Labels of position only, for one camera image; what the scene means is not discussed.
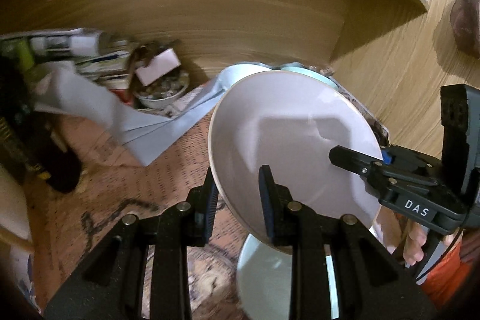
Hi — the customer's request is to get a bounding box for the dark wine bottle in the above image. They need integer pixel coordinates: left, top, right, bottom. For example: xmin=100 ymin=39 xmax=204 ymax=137
xmin=1 ymin=57 xmax=82 ymax=193

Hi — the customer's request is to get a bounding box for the printed newspaper shelf liner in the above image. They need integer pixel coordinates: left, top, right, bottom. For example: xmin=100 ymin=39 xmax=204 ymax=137
xmin=22 ymin=71 xmax=392 ymax=320

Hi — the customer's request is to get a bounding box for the small white card box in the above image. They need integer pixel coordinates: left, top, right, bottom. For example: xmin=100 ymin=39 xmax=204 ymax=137
xmin=135 ymin=49 xmax=181 ymax=86

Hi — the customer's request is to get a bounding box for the pale green ceramic bowl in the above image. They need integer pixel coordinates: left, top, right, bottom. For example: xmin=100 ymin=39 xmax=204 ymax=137
xmin=236 ymin=233 xmax=340 ymax=320

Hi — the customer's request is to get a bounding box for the light blue ceramic bowl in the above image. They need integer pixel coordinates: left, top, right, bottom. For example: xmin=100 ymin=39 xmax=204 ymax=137
xmin=219 ymin=62 xmax=338 ymax=90

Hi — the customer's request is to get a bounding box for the white folded paper sheet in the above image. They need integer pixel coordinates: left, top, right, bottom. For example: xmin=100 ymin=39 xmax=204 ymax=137
xmin=32 ymin=61 xmax=225 ymax=166

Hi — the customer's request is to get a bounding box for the cream plastic jug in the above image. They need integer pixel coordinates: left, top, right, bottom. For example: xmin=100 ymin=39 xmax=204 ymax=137
xmin=0 ymin=166 xmax=34 ymax=254

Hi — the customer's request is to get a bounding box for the pile of newspapers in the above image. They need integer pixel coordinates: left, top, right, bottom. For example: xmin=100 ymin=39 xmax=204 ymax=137
xmin=1 ymin=28 xmax=136 ymax=89

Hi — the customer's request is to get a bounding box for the right human hand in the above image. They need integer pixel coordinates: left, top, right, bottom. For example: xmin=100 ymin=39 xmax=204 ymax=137
xmin=403 ymin=222 xmax=461 ymax=267

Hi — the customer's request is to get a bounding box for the small bowl with clutter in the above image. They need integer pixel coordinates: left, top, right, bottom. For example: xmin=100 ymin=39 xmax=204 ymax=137
xmin=131 ymin=67 xmax=190 ymax=110

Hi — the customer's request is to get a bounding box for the white ceramic bowl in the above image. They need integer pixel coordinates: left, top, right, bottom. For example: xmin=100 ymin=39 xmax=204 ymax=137
xmin=208 ymin=71 xmax=382 ymax=243

